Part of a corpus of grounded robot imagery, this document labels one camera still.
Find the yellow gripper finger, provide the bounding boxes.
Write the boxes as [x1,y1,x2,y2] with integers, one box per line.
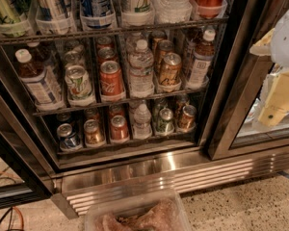
[250,29,275,56]
[257,68,289,127]

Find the green white 7up can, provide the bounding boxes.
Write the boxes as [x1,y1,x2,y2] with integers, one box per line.
[65,65,92,100]

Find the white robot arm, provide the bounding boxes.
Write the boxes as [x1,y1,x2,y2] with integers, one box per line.
[250,9,289,131]

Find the tea bottle right middle shelf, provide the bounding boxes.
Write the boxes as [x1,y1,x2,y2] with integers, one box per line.
[186,29,216,87]

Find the gold can front middle shelf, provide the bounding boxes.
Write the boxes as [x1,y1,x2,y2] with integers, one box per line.
[158,52,182,86]

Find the gold can shelf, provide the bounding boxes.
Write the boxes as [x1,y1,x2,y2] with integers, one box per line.
[178,105,197,129]
[158,52,182,86]
[84,119,105,144]

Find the gold can bottom shelf right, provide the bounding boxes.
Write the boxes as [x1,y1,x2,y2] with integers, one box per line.
[178,105,197,129]

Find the clear water bottle middle shelf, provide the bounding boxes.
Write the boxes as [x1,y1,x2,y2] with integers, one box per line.
[129,39,154,92]

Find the green can bottom shelf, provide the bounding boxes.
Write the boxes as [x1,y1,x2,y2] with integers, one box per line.
[156,108,173,133]

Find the water bottle bottom shelf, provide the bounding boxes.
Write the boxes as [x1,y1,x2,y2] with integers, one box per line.
[133,104,151,139]

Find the red coca-cola can front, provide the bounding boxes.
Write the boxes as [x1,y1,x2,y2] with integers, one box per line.
[99,61,124,96]

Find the red can bottom shelf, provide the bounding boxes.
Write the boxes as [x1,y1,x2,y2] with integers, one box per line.
[111,115,129,141]

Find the gold can bottom shelf left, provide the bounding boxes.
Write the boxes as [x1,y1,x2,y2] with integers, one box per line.
[84,119,105,144]

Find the steel fridge base grille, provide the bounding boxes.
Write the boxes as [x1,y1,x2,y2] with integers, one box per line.
[51,144,289,218]

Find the clear plastic bin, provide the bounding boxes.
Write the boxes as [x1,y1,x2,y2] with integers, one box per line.
[85,189,192,231]

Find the front tea bottle left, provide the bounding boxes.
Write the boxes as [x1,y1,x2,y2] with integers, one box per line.
[15,49,61,105]

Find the steel fridge door frame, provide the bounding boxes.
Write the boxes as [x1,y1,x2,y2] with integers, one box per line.
[201,0,289,160]

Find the top wire shelf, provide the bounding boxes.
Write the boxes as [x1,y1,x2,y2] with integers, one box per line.
[0,16,228,45]

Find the orange black cables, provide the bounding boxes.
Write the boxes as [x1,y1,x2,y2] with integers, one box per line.
[0,205,25,231]

